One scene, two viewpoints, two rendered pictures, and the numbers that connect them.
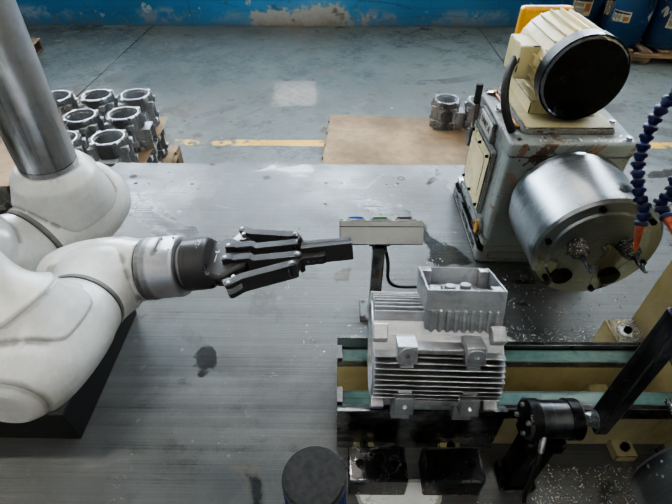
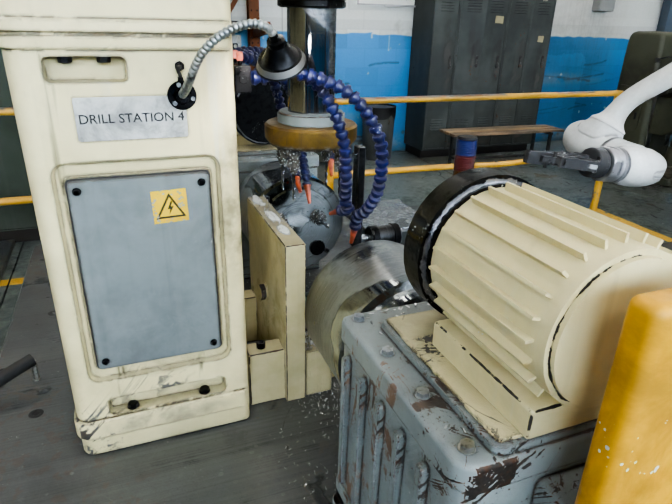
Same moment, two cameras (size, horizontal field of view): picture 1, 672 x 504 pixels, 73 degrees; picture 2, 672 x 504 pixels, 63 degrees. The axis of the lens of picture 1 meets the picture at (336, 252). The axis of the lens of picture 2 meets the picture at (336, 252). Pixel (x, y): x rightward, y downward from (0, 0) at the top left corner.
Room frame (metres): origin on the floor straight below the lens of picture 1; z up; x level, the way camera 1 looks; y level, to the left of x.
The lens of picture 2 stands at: (1.48, -0.92, 1.52)
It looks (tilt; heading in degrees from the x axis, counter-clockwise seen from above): 23 degrees down; 158
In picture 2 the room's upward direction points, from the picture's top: 2 degrees clockwise
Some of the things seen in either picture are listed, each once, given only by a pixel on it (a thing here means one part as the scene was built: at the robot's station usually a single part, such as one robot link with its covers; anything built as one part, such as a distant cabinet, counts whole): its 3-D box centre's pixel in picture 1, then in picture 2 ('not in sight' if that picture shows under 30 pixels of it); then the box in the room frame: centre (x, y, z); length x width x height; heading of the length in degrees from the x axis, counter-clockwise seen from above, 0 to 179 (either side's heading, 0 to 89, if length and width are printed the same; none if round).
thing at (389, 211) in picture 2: not in sight; (384, 230); (-0.06, -0.11, 0.86); 0.27 x 0.24 x 0.12; 0
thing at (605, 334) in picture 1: (616, 346); (313, 360); (0.58, -0.59, 0.86); 0.07 x 0.06 x 0.12; 0
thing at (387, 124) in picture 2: not in sight; (377, 132); (-4.23, 1.92, 0.30); 0.39 x 0.39 x 0.60
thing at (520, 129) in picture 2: not in sight; (499, 148); (-3.43, 3.05, 0.22); 1.40 x 0.33 x 0.43; 87
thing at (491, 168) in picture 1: (528, 171); (488, 472); (1.06, -0.53, 0.99); 0.35 x 0.31 x 0.37; 0
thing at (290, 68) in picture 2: not in sight; (236, 67); (0.70, -0.75, 1.46); 0.18 x 0.11 x 0.13; 90
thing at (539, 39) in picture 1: (530, 105); (554, 377); (1.10, -0.49, 1.16); 0.33 x 0.26 x 0.42; 0
